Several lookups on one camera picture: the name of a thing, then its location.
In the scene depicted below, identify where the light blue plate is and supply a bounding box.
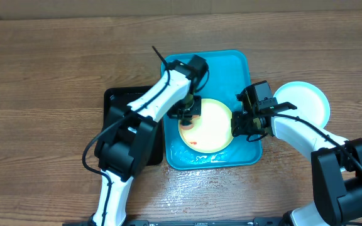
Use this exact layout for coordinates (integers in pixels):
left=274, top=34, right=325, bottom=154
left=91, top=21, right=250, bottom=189
left=274, top=81, right=331, bottom=128

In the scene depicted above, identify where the teal plastic tray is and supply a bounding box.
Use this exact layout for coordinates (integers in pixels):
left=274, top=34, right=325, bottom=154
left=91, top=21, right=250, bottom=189
left=163, top=50, right=262, bottom=170

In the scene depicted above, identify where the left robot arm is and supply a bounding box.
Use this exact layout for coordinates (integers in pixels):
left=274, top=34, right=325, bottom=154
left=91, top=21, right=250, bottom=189
left=84, top=55, right=209, bottom=225

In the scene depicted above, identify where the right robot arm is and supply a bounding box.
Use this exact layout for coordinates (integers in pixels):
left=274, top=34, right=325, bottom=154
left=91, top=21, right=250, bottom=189
left=231, top=81, right=362, bottom=225

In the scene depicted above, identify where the green and orange sponge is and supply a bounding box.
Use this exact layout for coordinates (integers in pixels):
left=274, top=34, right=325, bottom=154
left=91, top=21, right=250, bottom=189
left=180, top=118, right=194, bottom=130

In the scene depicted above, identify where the black plastic tray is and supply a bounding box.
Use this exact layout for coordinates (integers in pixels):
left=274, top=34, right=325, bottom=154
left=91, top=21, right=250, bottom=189
left=102, top=86, right=164, bottom=166

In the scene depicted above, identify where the green plate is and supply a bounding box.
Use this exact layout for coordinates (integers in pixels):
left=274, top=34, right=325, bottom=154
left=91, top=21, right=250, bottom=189
left=178, top=99, right=233, bottom=154

